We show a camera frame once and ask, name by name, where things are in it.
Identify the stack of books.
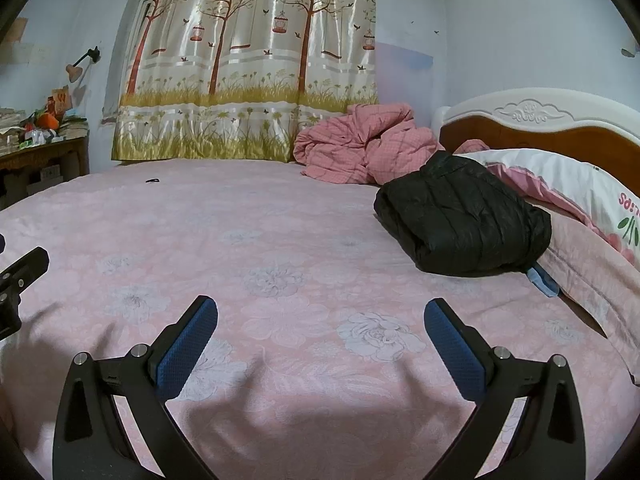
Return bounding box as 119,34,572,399
60,115,90,137

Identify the pink floral bed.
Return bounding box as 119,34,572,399
0,157,640,480

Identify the stack of papers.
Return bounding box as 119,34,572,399
0,106,31,156

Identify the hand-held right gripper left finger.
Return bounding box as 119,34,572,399
52,295,221,480

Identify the wooden desk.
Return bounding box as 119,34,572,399
0,137,90,211

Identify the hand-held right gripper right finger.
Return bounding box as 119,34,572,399
422,297,588,480

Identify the pink quilted pillow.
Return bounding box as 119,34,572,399
537,205,640,386

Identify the white pink pillow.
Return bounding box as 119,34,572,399
452,147,640,263

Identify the black puffer coat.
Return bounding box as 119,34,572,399
374,151,552,277

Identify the pink checked quilt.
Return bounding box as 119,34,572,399
293,102,446,185

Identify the blue grey cloth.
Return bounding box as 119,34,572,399
525,262,560,298

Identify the red paper box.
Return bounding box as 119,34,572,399
47,87,71,118

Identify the pink wall lamp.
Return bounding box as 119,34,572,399
66,46,101,83

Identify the white and wood headboard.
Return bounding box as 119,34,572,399
431,87,640,161

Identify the brown paper wall patch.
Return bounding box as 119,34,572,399
0,17,28,43

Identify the tree print curtain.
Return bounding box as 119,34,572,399
111,0,379,163

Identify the white window frame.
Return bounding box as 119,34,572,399
127,0,156,56

